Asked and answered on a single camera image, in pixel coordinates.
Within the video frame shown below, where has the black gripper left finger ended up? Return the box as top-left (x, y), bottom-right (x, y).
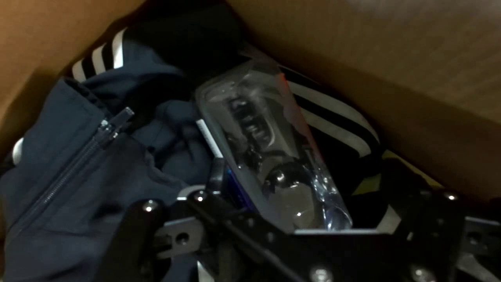
top-left (93, 156), bottom-right (336, 282)

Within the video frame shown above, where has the clear Fiji water bottle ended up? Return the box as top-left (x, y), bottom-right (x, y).
top-left (193, 58), bottom-right (356, 235)

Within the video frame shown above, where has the dark white-striped Adidas jacket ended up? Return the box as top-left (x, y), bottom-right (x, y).
top-left (0, 0), bottom-right (420, 282)

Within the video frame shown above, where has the white cardboard box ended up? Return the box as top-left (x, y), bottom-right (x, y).
top-left (0, 0), bottom-right (501, 248)

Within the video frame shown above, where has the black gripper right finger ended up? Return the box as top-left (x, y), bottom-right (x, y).
top-left (380, 157), bottom-right (501, 282)

